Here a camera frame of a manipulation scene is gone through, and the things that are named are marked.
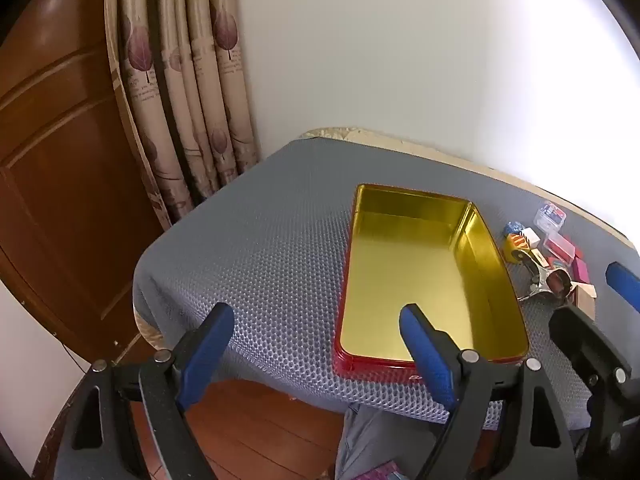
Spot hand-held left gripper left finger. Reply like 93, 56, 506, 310
55, 302, 236, 480

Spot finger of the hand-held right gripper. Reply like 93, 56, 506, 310
548, 303, 640, 463
605, 261, 640, 312

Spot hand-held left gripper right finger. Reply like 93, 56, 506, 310
399, 303, 581, 480

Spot plain wooden block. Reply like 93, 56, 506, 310
570, 282, 599, 320

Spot red tin box gold inside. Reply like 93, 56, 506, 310
333, 183, 530, 382

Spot yellow toy car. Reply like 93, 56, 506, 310
502, 234, 547, 267

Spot small clear box red contents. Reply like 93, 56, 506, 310
542, 232, 579, 264

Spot person's grey trouser leg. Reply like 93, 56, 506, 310
334, 404, 453, 480

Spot grey mesh mat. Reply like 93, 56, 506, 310
132, 137, 640, 432

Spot clear plastic box printed label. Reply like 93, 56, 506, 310
533, 200, 569, 234

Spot pink patterned cloth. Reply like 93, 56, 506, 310
350, 464, 407, 480

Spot brown wooden door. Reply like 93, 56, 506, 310
0, 0, 177, 363

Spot beige leaf print curtain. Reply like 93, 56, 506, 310
103, 0, 263, 227

